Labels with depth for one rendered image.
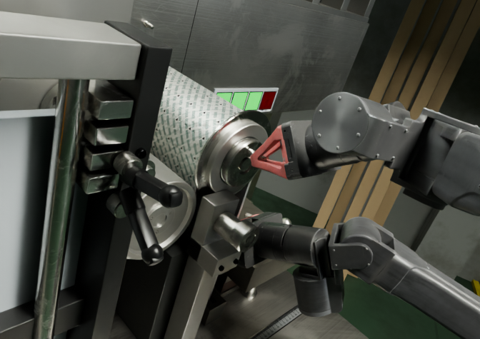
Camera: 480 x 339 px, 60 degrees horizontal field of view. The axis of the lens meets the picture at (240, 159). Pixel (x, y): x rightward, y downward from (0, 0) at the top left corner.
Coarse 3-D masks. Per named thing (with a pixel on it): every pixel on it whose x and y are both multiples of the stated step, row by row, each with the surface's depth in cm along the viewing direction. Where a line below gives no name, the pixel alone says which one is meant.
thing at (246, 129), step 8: (232, 128) 55; (240, 128) 55; (248, 128) 56; (256, 128) 58; (224, 136) 55; (232, 136) 55; (240, 136) 56; (248, 136) 57; (256, 136) 59; (264, 136) 60; (216, 144) 55; (224, 144) 54; (232, 144) 56; (216, 152) 54; (224, 152) 55; (216, 160) 55; (208, 168) 55; (216, 168) 56; (208, 176) 56; (216, 176) 57; (208, 184) 57; (216, 184) 58; (224, 184) 59; (232, 192) 62
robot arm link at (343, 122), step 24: (336, 96) 38; (360, 96) 38; (312, 120) 40; (336, 120) 38; (360, 120) 36; (384, 120) 35; (408, 120) 38; (432, 120) 42; (456, 120) 39; (336, 144) 38; (360, 144) 36; (384, 144) 37; (408, 144) 40; (408, 168) 43; (408, 192) 41
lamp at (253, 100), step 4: (256, 92) 109; (260, 92) 110; (252, 96) 109; (256, 96) 110; (260, 96) 111; (248, 100) 108; (252, 100) 110; (256, 100) 111; (248, 104) 109; (252, 104) 111; (256, 104) 112; (248, 108) 110; (252, 108) 112; (256, 108) 113
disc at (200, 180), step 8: (240, 112) 55; (248, 112) 56; (256, 112) 58; (232, 120) 55; (240, 120) 56; (248, 120) 57; (256, 120) 58; (264, 120) 60; (216, 128) 54; (224, 128) 54; (264, 128) 61; (216, 136) 54; (208, 144) 53; (208, 152) 54; (200, 160) 54; (208, 160) 55; (200, 168) 55; (200, 176) 56; (200, 184) 57; (200, 192) 57; (208, 192) 59
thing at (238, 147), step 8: (240, 144) 56; (248, 144) 56; (256, 144) 58; (232, 152) 56; (240, 152) 56; (224, 160) 56; (232, 160) 55; (240, 160) 57; (248, 160) 58; (224, 168) 56; (232, 168) 56; (240, 168) 58; (248, 168) 60; (256, 168) 61; (224, 176) 57; (232, 176) 57; (240, 176) 59; (248, 176) 60; (232, 184) 58; (240, 184) 60
